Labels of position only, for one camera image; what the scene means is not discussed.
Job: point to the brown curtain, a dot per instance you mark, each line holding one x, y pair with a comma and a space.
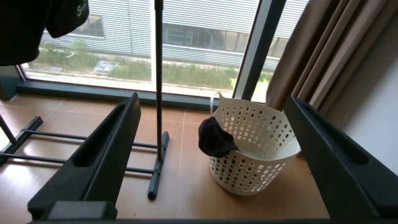
311, 46

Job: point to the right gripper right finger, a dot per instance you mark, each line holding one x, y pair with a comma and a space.
339, 174

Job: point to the window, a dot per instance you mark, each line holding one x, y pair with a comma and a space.
202, 31

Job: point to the black garment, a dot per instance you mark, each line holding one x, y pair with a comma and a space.
21, 31

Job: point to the black clothes rack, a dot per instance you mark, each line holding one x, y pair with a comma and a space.
159, 77

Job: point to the heap of clothes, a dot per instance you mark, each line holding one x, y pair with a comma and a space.
214, 140

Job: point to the white laundry basket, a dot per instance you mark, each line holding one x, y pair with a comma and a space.
255, 130

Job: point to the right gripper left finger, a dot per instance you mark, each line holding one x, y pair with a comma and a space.
99, 180

